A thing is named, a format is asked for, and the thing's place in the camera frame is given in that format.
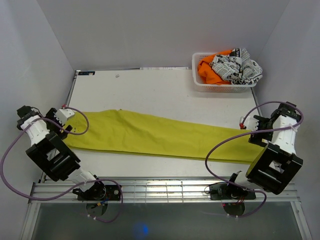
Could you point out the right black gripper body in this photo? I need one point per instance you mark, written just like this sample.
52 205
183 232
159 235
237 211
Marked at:
266 125

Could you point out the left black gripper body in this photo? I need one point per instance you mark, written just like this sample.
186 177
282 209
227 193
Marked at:
50 115

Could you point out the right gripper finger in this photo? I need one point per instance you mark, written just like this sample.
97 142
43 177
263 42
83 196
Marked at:
260 119
259 138

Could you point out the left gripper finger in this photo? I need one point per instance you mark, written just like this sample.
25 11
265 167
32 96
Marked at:
62 135
67 129

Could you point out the yellow-green trousers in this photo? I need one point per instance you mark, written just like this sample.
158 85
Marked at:
128 132

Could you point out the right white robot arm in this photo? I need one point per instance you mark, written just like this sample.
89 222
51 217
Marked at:
277 164

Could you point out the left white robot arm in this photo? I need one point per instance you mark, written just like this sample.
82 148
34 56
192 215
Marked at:
49 152

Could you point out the newspaper print garment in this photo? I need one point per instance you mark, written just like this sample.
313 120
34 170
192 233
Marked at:
237 67

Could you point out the blue label sticker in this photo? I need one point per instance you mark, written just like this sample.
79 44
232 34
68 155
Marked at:
86 73

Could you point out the white plastic basket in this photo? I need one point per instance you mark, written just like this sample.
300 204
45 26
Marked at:
200 86

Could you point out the orange garment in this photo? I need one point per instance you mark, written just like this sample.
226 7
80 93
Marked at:
207 74

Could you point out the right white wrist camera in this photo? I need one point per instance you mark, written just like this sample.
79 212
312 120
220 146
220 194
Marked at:
250 123

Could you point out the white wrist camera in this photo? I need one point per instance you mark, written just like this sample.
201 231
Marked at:
63 115
250 123

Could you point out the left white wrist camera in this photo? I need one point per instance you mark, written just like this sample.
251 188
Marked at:
63 115

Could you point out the aluminium rail frame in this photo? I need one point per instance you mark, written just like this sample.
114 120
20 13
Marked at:
165 180

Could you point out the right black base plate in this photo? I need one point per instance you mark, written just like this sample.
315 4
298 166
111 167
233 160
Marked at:
226 191

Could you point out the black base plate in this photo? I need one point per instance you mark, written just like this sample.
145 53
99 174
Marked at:
226 191
109 192

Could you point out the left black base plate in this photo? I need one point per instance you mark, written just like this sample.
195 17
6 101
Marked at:
109 192

